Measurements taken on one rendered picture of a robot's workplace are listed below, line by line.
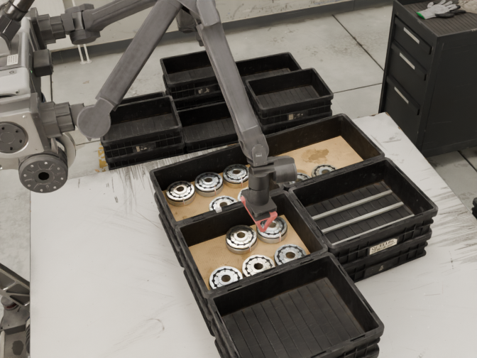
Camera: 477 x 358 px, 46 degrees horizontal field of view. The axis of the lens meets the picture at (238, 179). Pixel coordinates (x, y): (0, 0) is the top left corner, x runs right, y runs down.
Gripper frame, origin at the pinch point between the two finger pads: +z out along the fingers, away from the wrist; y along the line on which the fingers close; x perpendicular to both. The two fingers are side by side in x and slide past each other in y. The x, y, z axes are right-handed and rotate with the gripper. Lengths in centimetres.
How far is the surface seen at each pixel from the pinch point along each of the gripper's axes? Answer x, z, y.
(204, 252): 12.1, 23.8, 15.8
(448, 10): -158, 13, 111
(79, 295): 53, 38, 27
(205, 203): 3.7, 23.6, 37.1
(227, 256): 5.8, 23.6, 10.8
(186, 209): 11.0, 23.9, 37.0
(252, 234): -4.2, 20.4, 13.7
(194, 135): -24, 68, 135
